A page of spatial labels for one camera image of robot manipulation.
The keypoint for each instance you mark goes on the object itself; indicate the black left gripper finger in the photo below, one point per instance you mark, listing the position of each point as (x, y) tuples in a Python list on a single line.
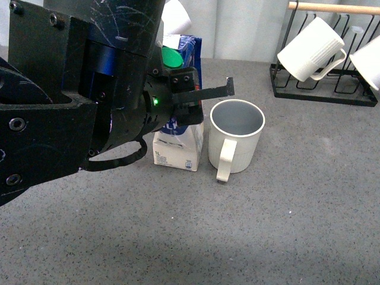
[(205, 94)]

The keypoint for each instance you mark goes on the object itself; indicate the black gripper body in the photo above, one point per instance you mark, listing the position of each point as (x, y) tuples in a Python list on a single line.
[(136, 90)]

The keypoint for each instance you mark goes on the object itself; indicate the blue white milk carton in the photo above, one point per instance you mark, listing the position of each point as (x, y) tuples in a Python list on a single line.
[(176, 144)]

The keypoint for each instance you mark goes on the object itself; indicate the white ribbed mug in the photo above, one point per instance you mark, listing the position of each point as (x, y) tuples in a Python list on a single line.
[(235, 129), (314, 52)]

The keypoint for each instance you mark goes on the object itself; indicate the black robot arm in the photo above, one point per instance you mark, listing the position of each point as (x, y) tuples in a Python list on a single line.
[(83, 83)]

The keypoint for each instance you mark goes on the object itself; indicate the white cup on tree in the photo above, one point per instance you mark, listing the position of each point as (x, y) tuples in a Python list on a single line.
[(175, 18)]

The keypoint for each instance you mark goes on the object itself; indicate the white ribbed mug on rack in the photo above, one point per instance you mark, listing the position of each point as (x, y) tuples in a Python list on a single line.
[(314, 52)]

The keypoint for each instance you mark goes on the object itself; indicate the white mug at edge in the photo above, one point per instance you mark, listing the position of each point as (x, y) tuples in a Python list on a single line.
[(366, 61)]

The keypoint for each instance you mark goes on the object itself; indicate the black wire mug rack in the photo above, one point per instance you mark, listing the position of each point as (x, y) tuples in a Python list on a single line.
[(357, 25)]

